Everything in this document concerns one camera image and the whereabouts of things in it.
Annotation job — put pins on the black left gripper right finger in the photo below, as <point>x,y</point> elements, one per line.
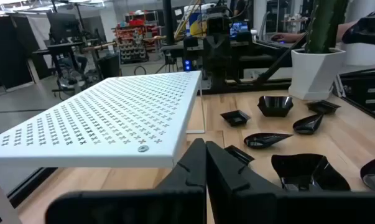
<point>237,202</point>

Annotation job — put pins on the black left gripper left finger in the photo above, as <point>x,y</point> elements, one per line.
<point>181,202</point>

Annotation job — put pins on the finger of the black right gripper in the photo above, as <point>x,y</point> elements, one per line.
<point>226,62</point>
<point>211,62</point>

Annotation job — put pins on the black wavy square plate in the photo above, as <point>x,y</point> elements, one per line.
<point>275,105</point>

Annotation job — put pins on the black teardrop plate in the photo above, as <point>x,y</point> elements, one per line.
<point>308,124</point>
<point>373,172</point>
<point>265,140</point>

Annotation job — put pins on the black square pot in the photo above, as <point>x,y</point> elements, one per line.
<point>310,172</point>

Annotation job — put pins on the black round pole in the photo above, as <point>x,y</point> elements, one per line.
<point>168,21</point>

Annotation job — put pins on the blue-lit monitor screen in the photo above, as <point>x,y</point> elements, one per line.
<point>238,28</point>

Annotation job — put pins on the red parts storage rack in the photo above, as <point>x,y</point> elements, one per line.
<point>134,34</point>

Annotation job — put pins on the person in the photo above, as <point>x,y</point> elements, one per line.
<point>291,37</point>

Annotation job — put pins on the white faceted plant pot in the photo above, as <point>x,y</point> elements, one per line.
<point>314,74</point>

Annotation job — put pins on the green cactus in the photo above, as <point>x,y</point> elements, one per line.
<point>322,25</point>

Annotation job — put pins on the white perforated metal shelf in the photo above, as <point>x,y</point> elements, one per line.
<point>81,161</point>

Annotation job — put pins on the black workstation monitor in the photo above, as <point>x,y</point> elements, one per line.
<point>62,26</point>

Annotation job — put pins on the black partition panel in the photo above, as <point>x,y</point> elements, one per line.
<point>10,53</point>

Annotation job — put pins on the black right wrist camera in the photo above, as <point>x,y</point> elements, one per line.
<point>217,23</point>

